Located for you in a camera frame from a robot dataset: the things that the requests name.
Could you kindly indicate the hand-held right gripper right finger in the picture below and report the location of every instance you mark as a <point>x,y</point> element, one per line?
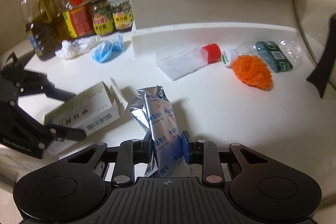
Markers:
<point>184,146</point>

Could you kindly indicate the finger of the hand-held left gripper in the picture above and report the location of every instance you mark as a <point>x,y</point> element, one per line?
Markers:
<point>68,134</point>
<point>52,87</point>

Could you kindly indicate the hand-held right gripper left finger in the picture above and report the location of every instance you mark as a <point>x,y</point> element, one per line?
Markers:
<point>143,151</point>

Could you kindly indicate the white medicine box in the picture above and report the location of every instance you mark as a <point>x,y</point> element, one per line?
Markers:
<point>78,108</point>

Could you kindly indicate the silver foil packet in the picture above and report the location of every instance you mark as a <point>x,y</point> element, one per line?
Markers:
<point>162,121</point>

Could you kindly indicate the crushed clear plastic bottle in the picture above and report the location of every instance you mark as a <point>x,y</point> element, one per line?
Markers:
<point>273,56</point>

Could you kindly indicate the crumpled white tissue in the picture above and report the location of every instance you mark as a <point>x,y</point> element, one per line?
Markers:
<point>76,46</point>

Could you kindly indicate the dark sauce bottle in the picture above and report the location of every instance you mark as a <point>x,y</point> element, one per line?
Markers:
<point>39,37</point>

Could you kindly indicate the crumpled blue glove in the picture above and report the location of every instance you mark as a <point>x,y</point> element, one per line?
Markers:
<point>107,49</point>

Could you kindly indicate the large sauce jar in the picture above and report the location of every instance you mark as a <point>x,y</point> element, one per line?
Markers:
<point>101,19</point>

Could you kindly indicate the clear cooking oil bottle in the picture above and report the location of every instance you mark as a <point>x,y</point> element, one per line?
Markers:
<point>52,3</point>

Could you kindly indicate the clear plastic box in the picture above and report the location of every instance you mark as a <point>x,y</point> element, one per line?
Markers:
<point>178,62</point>

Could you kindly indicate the small sauce jar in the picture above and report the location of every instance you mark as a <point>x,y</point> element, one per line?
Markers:
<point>122,16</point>

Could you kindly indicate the orange mesh scrubber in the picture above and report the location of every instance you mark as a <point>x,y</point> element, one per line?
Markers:
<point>253,71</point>

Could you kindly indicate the glass pot lid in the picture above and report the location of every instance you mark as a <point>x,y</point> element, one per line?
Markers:
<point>323,74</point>

